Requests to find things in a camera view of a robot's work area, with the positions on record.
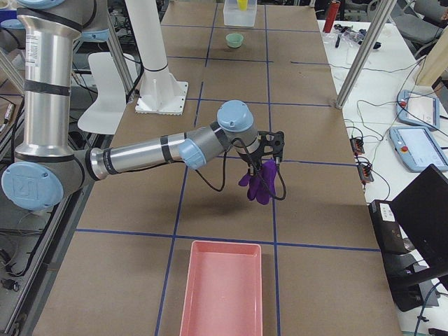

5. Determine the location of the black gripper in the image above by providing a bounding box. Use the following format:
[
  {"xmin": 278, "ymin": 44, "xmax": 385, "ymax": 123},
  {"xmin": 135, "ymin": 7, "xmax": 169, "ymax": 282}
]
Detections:
[{"xmin": 239, "ymin": 153, "xmax": 262, "ymax": 170}]

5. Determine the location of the purple microfiber cloth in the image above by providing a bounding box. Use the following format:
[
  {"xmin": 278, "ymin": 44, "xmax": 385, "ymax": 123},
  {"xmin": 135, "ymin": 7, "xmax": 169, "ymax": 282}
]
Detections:
[{"xmin": 238, "ymin": 160, "xmax": 277, "ymax": 205}]

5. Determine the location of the yellow plastic cup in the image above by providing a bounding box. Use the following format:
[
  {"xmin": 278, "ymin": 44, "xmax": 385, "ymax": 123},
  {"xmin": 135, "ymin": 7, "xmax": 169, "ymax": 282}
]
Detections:
[{"xmin": 237, "ymin": 0, "xmax": 249, "ymax": 11}]

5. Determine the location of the black computer box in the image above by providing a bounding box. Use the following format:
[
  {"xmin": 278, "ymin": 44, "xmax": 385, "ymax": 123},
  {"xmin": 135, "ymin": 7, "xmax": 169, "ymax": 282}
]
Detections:
[{"xmin": 368, "ymin": 199, "xmax": 414, "ymax": 255}]

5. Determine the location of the upper relay board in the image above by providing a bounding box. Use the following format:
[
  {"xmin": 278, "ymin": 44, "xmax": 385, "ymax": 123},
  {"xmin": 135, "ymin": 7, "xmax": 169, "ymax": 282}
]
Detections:
[{"xmin": 349, "ymin": 137, "xmax": 365, "ymax": 156}]

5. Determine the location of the relay board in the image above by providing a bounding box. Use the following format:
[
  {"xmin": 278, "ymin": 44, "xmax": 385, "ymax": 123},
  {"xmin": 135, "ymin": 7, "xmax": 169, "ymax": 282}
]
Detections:
[
  {"xmin": 357, "ymin": 162, "xmax": 374, "ymax": 185},
  {"xmin": 349, "ymin": 137, "xmax": 365, "ymax": 156}
]

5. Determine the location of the lower relay board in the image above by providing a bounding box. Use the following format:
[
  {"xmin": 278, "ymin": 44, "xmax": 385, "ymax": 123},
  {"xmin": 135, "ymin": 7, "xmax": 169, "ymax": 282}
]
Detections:
[{"xmin": 357, "ymin": 162, "xmax": 374, "ymax": 185}]

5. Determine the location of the green bowl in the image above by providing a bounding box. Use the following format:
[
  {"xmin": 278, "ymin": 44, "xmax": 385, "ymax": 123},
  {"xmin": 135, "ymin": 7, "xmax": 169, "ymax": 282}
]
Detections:
[{"xmin": 225, "ymin": 33, "xmax": 244, "ymax": 48}]

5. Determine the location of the pink plastic bin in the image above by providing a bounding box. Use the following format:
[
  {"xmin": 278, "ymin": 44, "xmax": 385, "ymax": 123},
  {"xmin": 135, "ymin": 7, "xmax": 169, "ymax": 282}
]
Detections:
[{"xmin": 180, "ymin": 240, "xmax": 263, "ymax": 335}]

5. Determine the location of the clear plastic container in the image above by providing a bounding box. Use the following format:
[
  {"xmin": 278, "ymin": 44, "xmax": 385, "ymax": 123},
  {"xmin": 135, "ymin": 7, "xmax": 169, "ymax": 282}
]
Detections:
[{"xmin": 223, "ymin": 0, "xmax": 257, "ymax": 27}]

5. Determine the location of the white chair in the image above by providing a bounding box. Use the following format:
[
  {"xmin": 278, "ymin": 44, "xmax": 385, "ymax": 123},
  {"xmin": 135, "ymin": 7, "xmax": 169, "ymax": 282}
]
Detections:
[{"xmin": 78, "ymin": 52, "xmax": 127, "ymax": 135}]

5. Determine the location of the lower teach pendant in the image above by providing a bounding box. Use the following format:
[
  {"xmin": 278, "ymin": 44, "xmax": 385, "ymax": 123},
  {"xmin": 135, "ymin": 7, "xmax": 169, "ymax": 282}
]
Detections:
[{"xmin": 389, "ymin": 126, "xmax": 447, "ymax": 172}]

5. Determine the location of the teach pendant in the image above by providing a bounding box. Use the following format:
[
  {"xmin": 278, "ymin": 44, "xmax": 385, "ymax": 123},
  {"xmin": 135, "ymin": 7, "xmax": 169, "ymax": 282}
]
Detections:
[
  {"xmin": 389, "ymin": 126, "xmax": 447, "ymax": 172},
  {"xmin": 396, "ymin": 90, "xmax": 440, "ymax": 130}
]

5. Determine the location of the upper teach pendant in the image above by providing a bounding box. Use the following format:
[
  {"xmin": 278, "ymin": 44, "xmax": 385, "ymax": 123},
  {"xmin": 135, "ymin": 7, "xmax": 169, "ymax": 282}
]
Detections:
[{"xmin": 396, "ymin": 90, "xmax": 440, "ymax": 130}]

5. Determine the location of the red cylinder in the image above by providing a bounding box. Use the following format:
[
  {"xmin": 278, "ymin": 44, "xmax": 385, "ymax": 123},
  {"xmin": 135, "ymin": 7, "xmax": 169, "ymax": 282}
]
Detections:
[{"xmin": 323, "ymin": 0, "xmax": 340, "ymax": 34}]

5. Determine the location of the black monitor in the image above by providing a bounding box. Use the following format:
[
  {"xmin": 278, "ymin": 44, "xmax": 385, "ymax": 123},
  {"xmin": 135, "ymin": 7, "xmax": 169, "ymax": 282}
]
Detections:
[{"xmin": 390, "ymin": 164, "xmax": 447, "ymax": 286}]

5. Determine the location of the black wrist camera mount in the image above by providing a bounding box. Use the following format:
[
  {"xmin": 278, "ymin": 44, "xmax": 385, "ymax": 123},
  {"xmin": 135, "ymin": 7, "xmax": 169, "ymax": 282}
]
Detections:
[{"xmin": 258, "ymin": 131, "xmax": 285, "ymax": 165}]

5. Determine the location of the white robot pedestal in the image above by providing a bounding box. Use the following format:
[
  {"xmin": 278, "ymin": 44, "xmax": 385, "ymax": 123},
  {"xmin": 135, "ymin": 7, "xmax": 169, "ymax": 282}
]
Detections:
[{"xmin": 125, "ymin": 0, "xmax": 188, "ymax": 116}]

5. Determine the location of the aluminium frame post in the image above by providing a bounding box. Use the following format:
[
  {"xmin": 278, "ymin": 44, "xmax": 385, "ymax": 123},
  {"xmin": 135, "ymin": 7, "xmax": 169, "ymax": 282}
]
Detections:
[{"xmin": 335, "ymin": 0, "xmax": 397, "ymax": 109}]

